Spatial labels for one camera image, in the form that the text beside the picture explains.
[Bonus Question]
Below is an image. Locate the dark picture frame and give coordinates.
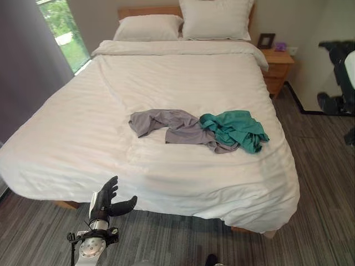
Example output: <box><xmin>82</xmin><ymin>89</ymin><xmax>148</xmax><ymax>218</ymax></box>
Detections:
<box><xmin>256</xmin><ymin>33</ymin><xmax>276</xmax><ymax>50</ymax></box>

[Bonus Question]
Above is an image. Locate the wooden nightstand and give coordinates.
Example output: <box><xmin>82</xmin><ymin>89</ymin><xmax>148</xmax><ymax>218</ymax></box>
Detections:
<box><xmin>261</xmin><ymin>48</ymin><xmax>295</xmax><ymax>99</ymax></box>

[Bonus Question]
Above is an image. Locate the grey curtain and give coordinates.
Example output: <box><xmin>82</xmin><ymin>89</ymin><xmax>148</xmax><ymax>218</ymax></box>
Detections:
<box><xmin>0</xmin><ymin>0</ymin><xmax>75</xmax><ymax>144</ymax></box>

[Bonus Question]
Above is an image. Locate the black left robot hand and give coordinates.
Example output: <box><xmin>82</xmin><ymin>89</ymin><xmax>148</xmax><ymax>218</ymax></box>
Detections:
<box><xmin>89</xmin><ymin>175</ymin><xmax>138</xmax><ymax>222</ymax></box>

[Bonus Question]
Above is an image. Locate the black wheeled equipment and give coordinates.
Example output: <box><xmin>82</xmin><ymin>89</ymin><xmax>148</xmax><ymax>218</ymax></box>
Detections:
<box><xmin>317</xmin><ymin>39</ymin><xmax>355</xmax><ymax>146</ymax></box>

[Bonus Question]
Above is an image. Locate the dark robot foot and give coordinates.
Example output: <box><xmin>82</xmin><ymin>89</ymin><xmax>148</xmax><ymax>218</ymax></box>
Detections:
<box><xmin>205</xmin><ymin>253</ymin><xmax>220</xmax><ymax>266</ymax></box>

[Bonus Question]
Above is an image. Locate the wooden bed frame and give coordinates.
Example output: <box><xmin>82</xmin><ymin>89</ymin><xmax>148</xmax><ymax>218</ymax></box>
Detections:
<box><xmin>54</xmin><ymin>4</ymin><xmax>277</xmax><ymax>239</ymax></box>

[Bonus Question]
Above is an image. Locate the flat white pillow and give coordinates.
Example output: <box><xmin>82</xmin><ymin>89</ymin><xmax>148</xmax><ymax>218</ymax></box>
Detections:
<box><xmin>113</xmin><ymin>14</ymin><xmax>184</xmax><ymax>42</ymax></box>

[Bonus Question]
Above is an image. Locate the window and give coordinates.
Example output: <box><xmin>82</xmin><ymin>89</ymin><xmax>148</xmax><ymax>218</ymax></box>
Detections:
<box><xmin>37</xmin><ymin>0</ymin><xmax>92</xmax><ymax>74</ymax></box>

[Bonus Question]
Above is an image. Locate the upright white pillow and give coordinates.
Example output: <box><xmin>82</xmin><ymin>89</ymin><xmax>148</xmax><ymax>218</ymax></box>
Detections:
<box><xmin>178</xmin><ymin>0</ymin><xmax>255</xmax><ymax>41</ymax></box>

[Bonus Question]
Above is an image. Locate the teal green garment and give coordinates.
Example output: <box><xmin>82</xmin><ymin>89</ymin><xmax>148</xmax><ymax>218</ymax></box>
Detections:
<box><xmin>199</xmin><ymin>110</ymin><xmax>271</xmax><ymax>155</ymax></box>

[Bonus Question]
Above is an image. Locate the white duvet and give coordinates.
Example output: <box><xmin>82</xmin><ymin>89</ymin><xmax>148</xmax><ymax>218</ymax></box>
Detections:
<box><xmin>0</xmin><ymin>39</ymin><xmax>301</xmax><ymax>234</ymax></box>

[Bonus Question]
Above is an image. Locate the grey garment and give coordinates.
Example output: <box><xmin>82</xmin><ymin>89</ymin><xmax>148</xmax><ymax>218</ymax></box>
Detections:
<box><xmin>128</xmin><ymin>109</ymin><xmax>241</xmax><ymax>155</ymax></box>

